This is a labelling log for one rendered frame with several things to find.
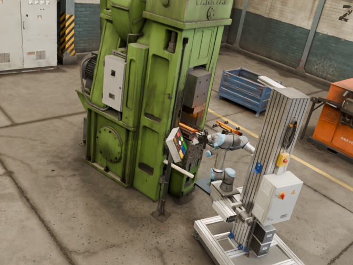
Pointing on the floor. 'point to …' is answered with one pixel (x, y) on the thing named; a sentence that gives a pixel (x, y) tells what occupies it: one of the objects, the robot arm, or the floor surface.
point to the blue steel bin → (245, 89)
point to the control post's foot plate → (161, 215)
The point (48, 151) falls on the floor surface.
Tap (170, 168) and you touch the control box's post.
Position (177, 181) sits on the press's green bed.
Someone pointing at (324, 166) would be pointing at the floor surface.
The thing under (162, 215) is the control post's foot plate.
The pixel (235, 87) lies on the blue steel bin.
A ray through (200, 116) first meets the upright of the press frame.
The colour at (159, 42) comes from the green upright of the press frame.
